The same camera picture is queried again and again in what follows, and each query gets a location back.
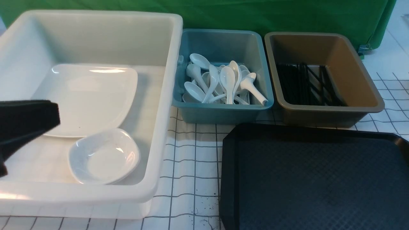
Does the white rectangular rice plate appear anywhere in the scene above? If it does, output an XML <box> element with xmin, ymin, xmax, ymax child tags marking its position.
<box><xmin>32</xmin><ymin>64</ymin><xmax>138</xmax><ymax>137</ymax></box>

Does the black serving tray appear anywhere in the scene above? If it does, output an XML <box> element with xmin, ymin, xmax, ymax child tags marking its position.
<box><xmin>219</xmin><ymin>123</ymin><xmax>409</xmax><ymax>230</ymax></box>

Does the green cloth backdrop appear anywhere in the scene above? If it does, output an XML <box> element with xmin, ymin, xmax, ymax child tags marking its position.
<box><xmin>1</xmin><ymin>0</ymin><xmax>396</xmax><ymax>65</ymax></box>

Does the metal clamp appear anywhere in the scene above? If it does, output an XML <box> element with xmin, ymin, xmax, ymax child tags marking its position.
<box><xmin>357</xmin><ymin>44</ymin><xmax>373</xmax><ymax>56</ymax></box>

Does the brown plastic bin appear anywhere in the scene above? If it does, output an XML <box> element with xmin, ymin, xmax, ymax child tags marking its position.
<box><xmin>264</xmin><ymin>32</ymin><xmax>385</xmax><ymax>128</ymax></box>

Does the white grid tablecloth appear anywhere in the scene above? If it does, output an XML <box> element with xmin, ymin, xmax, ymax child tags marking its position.
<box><xmin>0</xmin><ymin>29</ymin><xmax>409</xmax><ymax>230</ymax></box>

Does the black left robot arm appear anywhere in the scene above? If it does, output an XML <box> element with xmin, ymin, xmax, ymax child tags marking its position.
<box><xmin>0</xmin><ymin>100</ymin><xmax>60</xmax><ymax>177</ymax></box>

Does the large white plastic tub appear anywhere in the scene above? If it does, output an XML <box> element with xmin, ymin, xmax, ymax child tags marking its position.
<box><xmin>0</xmin><ymin>10</ymin><xmax>183</xmax><ymax>219</ymax></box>

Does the pile of white spoons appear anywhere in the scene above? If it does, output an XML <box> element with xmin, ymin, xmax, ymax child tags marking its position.
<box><xmin>182</xmin><ymin>53</ymin><xmax>268</xmax><ymax>106</ymax></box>

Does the white oval side dish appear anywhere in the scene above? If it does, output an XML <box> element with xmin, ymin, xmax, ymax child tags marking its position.
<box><xmin>67</xmin><ymin>128</ymin><xmax>141</xmax><ymax>185</ymax></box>

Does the pile of black chopsticks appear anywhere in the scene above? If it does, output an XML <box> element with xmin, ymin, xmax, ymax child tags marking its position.
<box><xmin>276</xmin><ymin>63</ymin><xmax>347</xmax><ymax>107</ymax></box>

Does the blue plastic bin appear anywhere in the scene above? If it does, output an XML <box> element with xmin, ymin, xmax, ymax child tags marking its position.
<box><xmin>172</xmin><ymin>29</ymin><xmax>274</xmax><ymax>125</ymax></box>

